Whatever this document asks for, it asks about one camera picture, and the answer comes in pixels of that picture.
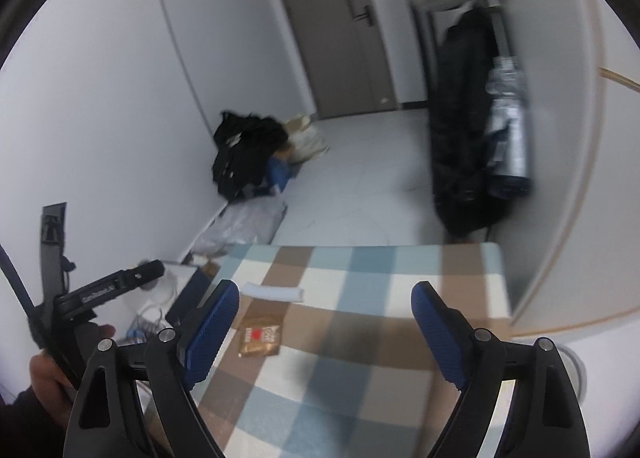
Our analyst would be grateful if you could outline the white cabinet with gold trim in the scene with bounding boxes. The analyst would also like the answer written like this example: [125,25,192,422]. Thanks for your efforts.
[492,0,640,339]

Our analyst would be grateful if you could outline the brown sachet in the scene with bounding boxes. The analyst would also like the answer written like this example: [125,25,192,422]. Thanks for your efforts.
[237,310,283,358]

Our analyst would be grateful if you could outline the black cable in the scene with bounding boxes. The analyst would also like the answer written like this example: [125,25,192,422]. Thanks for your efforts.
[0,243,46,324]

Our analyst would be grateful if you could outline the white foam strip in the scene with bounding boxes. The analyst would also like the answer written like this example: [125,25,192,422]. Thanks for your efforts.
[241,282,305,303]

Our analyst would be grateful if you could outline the pile of black clothes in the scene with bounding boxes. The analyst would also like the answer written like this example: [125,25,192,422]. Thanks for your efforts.
[211,110,290,199]

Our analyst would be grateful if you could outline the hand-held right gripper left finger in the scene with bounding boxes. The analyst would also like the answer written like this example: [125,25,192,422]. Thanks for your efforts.
[62,279,241,458]

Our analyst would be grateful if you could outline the black hanging coat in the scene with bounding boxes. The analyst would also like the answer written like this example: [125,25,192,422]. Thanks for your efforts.
[429,8,516,239]

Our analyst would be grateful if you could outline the black door lock handle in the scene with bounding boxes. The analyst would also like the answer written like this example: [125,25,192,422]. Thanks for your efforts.
[350,4,376,28]

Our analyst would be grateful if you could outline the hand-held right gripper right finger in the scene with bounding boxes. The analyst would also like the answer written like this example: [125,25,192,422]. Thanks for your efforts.
[410,280,586,458]

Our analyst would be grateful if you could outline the grey-brown room door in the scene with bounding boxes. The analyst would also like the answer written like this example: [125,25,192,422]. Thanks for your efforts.
[267,0,401,120]

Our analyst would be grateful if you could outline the white side table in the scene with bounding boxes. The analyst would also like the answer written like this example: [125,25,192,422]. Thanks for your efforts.
[120,260,201,344]

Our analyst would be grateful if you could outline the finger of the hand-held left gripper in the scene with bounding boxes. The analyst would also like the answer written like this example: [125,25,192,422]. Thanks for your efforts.
[120,259,167,295]

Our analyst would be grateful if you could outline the grey plastic mailer bag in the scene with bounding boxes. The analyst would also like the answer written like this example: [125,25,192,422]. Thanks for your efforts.
[192,200,289,254]

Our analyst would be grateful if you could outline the white round container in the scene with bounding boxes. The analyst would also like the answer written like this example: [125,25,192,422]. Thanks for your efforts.
[142,263,176,306]

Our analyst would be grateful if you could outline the person's left forearm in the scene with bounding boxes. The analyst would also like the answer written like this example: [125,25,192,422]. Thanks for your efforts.
[0,385,68,458]

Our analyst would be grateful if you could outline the dark blue flat box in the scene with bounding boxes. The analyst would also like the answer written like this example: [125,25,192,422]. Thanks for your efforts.
[165,260,221,329]

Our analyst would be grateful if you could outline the person's left hand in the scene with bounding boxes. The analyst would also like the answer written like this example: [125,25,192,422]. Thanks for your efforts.
[29,324,117,411]

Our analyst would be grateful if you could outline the tangle of cables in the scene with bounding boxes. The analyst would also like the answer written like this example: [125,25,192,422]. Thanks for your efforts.
[125,305,168,344]

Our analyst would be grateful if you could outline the checked tablecloth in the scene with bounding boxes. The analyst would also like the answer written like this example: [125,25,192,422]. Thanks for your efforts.
[145,244,512,458]

